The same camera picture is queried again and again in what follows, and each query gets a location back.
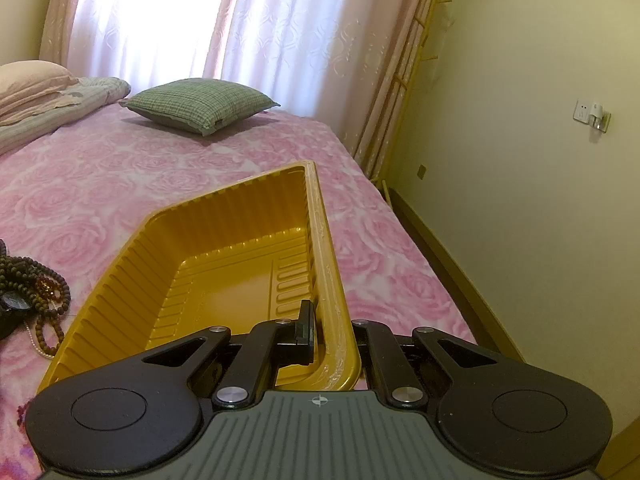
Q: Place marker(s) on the striped folded quilt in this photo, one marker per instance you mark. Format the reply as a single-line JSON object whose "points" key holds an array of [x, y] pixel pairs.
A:
{"points": [[80, 100]]}

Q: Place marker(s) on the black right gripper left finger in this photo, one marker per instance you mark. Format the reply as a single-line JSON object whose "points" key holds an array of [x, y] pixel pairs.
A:
{"points": [[268, 347]]}

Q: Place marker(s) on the yellow wooden coat rack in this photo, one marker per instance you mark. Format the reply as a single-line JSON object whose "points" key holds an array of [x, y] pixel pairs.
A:
{"points": [[395, 101]]}

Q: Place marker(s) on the green plaid cushion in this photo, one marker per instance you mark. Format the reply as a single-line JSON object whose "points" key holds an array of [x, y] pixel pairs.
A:
{"points": [[198, 105]]}

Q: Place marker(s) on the yellow plastic tray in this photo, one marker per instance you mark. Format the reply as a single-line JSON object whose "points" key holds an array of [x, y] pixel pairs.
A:
{"points": [[251, 252]]}

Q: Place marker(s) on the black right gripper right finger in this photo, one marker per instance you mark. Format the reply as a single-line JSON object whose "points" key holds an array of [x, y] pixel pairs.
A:
{"points": [[387, 369]]}

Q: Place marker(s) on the small brown wall outlet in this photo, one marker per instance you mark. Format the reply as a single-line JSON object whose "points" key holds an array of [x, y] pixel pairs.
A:
{"points": [[421, 172]]}

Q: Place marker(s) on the pink rose bedspread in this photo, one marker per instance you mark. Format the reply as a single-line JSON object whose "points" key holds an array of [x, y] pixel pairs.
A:
{"points": [[72, 198]]}

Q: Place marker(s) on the white wall socket with plug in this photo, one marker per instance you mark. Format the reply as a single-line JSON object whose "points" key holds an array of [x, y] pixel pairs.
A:
{"points": [[592, 115]]}

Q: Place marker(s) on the pink sheer curtain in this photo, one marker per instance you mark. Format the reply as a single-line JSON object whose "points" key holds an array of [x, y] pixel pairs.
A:
{"points": [[331, 60]]}

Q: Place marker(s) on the beige pillow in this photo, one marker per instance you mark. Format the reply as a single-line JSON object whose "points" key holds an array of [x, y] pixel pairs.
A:
{"points": [[31, 87]]}

